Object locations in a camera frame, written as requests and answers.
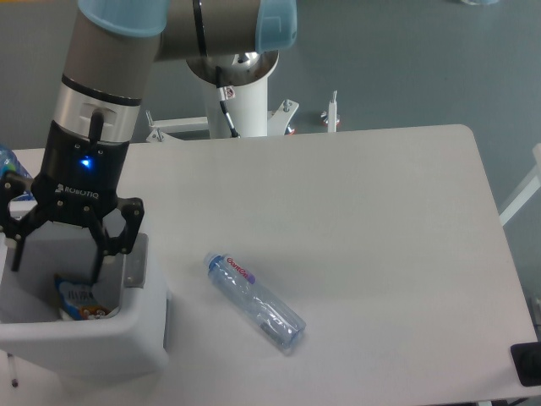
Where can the blue labelled water bottle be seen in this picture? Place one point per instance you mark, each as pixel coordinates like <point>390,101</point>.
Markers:
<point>10,162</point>

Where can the black device at table edge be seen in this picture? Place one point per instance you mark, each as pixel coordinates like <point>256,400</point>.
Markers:
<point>526,358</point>

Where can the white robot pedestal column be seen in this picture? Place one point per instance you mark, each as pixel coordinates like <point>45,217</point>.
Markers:
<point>235,92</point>

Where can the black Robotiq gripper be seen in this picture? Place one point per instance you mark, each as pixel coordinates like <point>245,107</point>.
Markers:
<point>80,182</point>

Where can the white pedestal foot frame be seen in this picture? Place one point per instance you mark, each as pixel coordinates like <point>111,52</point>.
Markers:
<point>278,123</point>

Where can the white plastic trash can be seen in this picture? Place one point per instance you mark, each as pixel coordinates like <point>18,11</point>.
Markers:
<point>53,316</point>

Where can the white upright bracket red foot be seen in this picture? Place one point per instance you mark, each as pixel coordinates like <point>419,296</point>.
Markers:
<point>330,118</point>

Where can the clear plastic water bottle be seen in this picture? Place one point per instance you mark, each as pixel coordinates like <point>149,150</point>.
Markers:
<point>282,325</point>

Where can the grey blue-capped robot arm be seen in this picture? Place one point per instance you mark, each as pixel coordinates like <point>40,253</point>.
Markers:
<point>112,48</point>

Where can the blue orange snack wrapper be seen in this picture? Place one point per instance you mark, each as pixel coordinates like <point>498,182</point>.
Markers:
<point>78,298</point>

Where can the white frame at right edge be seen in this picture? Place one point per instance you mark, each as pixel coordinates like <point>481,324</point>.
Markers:
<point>523,192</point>

